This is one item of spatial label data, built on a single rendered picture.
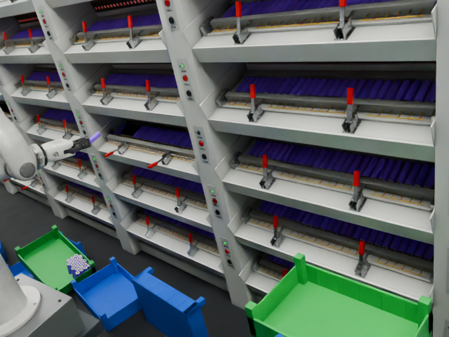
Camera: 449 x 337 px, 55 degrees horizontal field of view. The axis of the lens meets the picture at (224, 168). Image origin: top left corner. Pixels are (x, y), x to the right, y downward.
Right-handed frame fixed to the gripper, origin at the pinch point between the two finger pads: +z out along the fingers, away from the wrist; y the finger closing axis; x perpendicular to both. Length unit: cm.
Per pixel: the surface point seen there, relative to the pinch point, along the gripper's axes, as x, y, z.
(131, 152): 7.6, -3.2, 16.9
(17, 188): 58, 158, 26
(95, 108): -9.3, 8.1, 12.1
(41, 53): -30.6, 36.6, 8.8
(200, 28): -35, -54, 11
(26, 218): 63, 112, 12
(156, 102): -13.0, -26.1, 14.6
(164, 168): 10.2, -24.4, 15.1
